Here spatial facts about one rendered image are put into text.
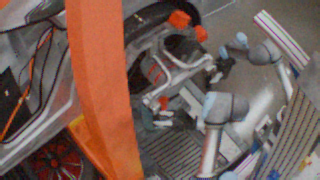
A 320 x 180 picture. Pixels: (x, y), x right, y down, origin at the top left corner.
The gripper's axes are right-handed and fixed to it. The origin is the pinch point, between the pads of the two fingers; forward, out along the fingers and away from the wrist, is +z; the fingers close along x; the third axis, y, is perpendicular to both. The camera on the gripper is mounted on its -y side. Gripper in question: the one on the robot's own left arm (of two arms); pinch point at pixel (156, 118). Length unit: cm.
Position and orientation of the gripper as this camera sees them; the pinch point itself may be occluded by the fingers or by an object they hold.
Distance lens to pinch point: 305.6
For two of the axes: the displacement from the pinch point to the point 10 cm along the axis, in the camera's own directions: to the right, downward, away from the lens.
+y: 0.3, 5.0, 8.7
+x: 1.1, -8.6, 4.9
